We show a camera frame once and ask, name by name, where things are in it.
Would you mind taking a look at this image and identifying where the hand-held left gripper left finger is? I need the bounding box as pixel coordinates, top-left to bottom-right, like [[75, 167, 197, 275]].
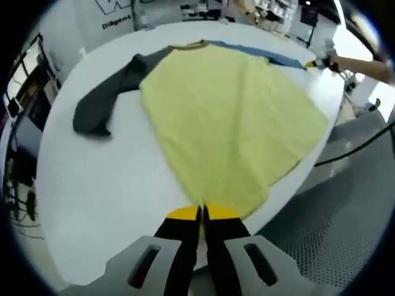
[[104, 205, 203, 296]]

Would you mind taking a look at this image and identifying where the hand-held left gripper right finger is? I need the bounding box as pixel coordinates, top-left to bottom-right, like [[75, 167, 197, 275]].
[[204, 202, 309, 296]]

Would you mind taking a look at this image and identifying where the yellow black blue garment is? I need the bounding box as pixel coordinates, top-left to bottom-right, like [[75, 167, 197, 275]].
[[72, 39, 330, 241]]

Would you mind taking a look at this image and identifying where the black chair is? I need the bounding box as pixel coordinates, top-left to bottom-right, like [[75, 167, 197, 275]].
[[301, 6, 319, 49]]

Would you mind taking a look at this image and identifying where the grey mesh chair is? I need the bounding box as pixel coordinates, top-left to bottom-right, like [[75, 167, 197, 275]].
[[256, 113, 395, 290]]

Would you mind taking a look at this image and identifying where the black cable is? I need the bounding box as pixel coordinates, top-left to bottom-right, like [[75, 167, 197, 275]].
[[314, 121, 395, 167]]

